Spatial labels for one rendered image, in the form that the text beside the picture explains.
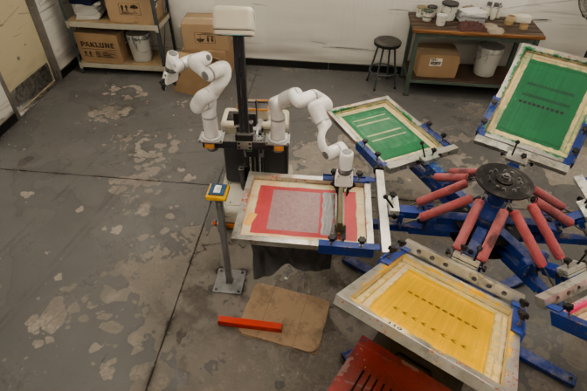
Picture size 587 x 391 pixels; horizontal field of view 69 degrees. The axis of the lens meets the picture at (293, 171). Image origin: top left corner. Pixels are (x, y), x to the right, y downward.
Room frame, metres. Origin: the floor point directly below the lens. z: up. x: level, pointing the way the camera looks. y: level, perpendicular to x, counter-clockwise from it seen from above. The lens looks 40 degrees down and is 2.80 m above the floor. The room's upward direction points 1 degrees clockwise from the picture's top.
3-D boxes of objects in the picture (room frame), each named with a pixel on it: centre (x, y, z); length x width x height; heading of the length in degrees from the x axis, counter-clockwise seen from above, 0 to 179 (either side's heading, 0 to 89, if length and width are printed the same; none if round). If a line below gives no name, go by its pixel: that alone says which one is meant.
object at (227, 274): (1.99, 0.48, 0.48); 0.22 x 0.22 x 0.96; 85
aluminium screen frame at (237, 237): (1.83, -0.08, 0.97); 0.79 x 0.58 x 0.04; 85
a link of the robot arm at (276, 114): (2.33, 0.10, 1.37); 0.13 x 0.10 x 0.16; 127
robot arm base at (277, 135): (2.34, 0.11, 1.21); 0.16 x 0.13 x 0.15; 179
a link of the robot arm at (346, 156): (1.85, -0.27, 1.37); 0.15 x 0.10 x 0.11; 37
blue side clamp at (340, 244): (1.53, -0.29, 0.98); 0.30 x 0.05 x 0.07; 85
